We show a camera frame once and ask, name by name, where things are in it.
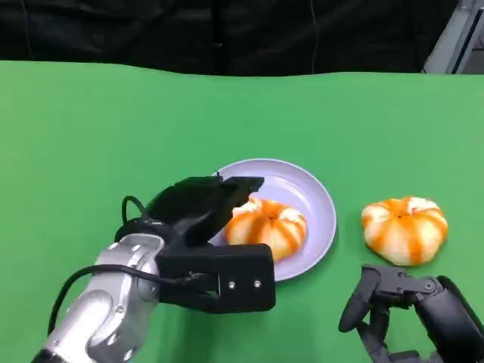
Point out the green table cloth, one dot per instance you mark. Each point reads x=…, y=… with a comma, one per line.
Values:
x=113, y=143

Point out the orange and white bread roll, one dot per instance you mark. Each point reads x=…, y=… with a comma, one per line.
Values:
x=404, y=228
x=268, y=227

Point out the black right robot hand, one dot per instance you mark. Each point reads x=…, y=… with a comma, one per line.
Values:
x=442, y=314

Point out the lilac plate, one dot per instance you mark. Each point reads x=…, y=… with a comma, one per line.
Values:
x=298, y=193

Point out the black curtain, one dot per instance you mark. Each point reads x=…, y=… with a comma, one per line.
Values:
x=211, y=34

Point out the grey metal frame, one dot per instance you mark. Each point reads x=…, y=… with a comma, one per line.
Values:
x=459, y=41

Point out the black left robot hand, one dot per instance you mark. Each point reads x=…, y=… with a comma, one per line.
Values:
x=196, y=211

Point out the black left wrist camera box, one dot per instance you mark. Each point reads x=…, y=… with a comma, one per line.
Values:
x=234, y=276

